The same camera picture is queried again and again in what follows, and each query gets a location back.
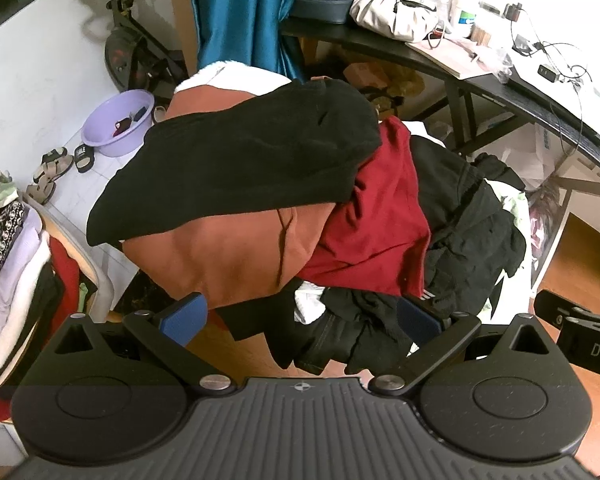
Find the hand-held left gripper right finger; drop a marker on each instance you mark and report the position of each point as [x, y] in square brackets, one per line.
[419, 319]

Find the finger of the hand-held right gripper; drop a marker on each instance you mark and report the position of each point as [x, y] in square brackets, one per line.
[552, 307]

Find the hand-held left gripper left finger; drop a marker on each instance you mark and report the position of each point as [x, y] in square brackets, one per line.
[185, 317]

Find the black knit sweater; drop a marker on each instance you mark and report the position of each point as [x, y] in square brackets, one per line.
[240, 160]

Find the stack of folded clothes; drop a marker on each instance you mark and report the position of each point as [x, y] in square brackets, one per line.
[15, 285]

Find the orange garment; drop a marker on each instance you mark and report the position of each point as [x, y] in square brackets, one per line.
[205, 260]

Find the dark red garment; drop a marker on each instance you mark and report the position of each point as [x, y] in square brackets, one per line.
[380, 220]

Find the small white cloth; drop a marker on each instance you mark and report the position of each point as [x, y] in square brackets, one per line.
[310, 305]

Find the crumpled black garment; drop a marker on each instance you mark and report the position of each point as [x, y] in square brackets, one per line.
[470, 220]

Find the black slipper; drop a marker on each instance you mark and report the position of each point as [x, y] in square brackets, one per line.
[85, 157]

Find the beige sandal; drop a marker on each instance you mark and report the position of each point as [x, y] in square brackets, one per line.
[41, 192]
[55, 162]

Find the lavender plastic basin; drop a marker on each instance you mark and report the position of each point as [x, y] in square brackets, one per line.
[105, 135]

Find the black desk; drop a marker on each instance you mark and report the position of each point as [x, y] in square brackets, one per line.
[530, 102]

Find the black charger block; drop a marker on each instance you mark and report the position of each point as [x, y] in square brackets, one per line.
[548, 72]

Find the brown cardboard boxes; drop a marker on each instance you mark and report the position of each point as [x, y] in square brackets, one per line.
[380, 80]

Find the white garment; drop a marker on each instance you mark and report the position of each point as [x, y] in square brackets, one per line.
[220, 72]

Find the open paper notebook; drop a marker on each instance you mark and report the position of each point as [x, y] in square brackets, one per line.
[455, 60]

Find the black exercise bike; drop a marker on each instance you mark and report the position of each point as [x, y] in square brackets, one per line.
[130, 55]

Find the white bottle green label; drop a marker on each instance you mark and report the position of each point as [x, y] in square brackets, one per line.
[464, 19]

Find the cream handbag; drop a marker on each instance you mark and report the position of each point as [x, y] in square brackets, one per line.
[395, 15]

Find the teal curtain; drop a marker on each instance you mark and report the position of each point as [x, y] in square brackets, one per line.
[240, 10]

